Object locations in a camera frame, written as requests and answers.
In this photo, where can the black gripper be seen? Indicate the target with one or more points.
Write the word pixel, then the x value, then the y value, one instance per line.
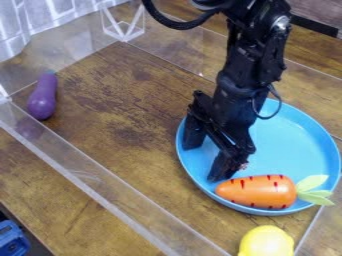
pixel 223 117

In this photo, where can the orange toy carrot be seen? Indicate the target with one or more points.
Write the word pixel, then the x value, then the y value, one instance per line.
pixel 274 191

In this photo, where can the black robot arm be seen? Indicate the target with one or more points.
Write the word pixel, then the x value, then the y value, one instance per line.
pixel 258 31

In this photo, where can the blue round plate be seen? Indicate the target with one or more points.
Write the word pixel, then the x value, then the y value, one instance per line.
pixel 294 147

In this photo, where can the yellow toy object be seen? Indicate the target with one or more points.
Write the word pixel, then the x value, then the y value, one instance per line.
pixel 266 240

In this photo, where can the purple toy eggplant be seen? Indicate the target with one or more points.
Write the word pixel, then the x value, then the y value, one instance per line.
pixel 41 100

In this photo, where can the blue object at corner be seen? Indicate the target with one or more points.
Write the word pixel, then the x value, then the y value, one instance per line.
pixel 13 242

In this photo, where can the clear acrylic enclosure wall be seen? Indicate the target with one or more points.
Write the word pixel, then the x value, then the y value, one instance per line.
pixel 91 177

